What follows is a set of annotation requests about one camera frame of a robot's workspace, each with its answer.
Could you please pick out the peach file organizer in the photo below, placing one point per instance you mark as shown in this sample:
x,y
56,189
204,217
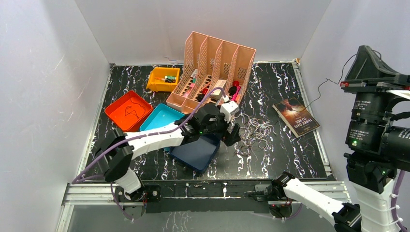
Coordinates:
x,y
208,59

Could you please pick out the markers in yellow bin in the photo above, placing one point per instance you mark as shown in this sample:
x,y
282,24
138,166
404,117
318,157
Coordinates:
x,y
167,79

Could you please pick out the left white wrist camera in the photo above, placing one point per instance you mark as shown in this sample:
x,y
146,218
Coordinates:
x,y
229,108

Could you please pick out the orange plastic tray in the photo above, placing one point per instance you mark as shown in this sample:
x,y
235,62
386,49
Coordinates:
x,y
129,111

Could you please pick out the white pink box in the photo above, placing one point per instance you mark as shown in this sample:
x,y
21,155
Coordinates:
x,y
218,92

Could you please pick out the red black bottle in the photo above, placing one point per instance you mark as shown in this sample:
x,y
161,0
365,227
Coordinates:
x,y
234,88

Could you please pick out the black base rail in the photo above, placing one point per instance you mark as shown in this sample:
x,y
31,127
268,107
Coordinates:
x,y
204,196

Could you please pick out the yellow plastic bin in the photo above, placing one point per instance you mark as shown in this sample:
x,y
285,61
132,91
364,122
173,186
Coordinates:
x,y
160,86

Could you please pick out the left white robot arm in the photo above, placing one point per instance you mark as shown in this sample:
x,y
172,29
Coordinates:
x,y
116,152

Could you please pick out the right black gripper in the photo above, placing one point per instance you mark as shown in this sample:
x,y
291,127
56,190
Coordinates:
x,y
367,67

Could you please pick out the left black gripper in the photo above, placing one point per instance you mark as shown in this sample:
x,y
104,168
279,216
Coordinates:
x,y
228,130

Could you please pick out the dark blue plastic tray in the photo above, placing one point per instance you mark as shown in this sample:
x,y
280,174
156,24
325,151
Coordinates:
x,y
197,155

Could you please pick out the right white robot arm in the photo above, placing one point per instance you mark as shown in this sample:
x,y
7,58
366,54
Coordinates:
x,y
376,187

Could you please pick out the teal plastic tray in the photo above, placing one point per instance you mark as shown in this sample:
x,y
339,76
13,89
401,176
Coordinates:
x,y
158,118

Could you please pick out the brown book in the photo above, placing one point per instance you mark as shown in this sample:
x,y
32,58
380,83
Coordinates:
x,y
295,115

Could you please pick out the pink pen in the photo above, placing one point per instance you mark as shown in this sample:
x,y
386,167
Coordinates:
x,y
236,93

